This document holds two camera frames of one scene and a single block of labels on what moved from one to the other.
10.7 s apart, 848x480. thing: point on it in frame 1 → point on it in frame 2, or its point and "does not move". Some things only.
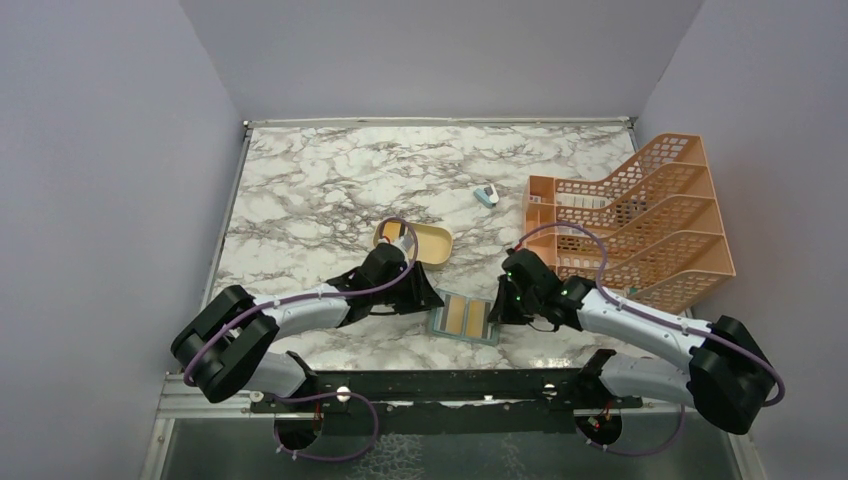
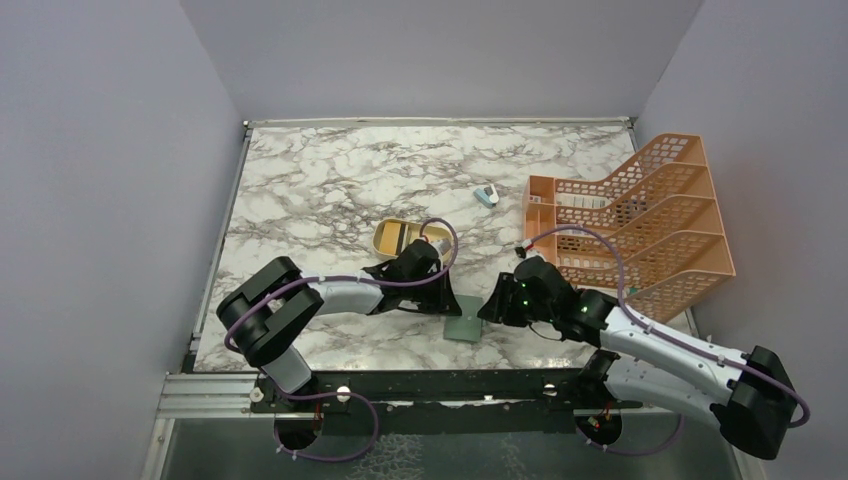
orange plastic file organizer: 650,232 does not move
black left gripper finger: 422,295 → 449,305
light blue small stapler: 486,196 does not move
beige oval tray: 429,244 does not move
